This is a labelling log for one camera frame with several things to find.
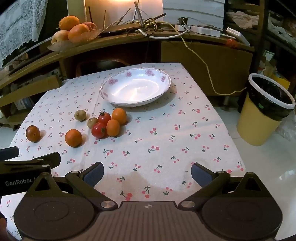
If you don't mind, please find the black bin bag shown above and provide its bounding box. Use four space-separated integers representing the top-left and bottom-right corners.
248 76 293 121

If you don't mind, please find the small orange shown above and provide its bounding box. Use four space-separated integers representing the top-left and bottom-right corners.
65 129 83 148
111 108 128 126
106 119 120 137

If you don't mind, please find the red apple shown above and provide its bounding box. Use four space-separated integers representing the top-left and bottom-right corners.
82 22 98 32

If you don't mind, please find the dark red tomato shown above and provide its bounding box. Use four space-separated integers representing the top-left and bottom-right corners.
25 125 41 143

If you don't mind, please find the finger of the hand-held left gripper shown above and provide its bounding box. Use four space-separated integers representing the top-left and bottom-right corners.
30 152 62 168
0 146 20 161

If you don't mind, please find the wooden desk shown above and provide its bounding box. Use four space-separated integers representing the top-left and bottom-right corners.
0 23 255 130

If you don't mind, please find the white lace cloth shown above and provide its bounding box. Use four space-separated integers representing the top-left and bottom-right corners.
0 0 48 67

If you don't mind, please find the white adapter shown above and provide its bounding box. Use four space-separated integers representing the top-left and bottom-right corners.
174 23 191 32

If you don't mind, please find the cherry print tablecloth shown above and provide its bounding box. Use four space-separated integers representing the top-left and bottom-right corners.
0 62 246 239

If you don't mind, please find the white rimmed black bucket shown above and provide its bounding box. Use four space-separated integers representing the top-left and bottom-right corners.
236 73 296 146

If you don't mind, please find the black tablet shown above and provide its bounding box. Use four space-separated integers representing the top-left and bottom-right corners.
98 23 148 37

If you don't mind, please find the metal rod stand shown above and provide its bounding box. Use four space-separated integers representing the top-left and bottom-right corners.
134 1 145 28

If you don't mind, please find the white cable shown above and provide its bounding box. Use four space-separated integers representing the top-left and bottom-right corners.
135 28 192 40

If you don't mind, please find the cluttered shelf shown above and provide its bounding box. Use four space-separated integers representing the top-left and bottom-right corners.
225 0 296 77

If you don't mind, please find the white power strip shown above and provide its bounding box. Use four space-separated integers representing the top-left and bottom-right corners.
190 25 221 38

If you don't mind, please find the black cable tangle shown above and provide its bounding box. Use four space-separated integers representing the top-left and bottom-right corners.
129 13 176 37

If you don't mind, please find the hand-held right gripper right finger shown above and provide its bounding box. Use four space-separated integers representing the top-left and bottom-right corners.
178 162 274 209

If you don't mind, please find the white floral plate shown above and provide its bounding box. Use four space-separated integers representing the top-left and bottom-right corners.
99 67 172 107

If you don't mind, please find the white plug box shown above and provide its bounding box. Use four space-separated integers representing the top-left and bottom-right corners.
226 27 250 47

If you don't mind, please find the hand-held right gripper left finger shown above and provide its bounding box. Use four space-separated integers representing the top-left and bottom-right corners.
26 162 117 210

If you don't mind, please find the glass fruit bowl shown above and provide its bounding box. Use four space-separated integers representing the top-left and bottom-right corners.
47 28 102 51

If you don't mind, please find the small red object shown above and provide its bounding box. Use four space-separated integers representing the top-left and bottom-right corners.
225 38 238 49

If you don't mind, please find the large orange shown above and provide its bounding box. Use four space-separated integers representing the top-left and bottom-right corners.
68 24 90 40
58 15 80 31

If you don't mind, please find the kiwi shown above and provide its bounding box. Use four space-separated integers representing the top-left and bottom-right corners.
87 117 99 129
74 110 87 121

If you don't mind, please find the yellow apple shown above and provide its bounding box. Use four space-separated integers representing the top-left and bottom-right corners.
51 30 70 45

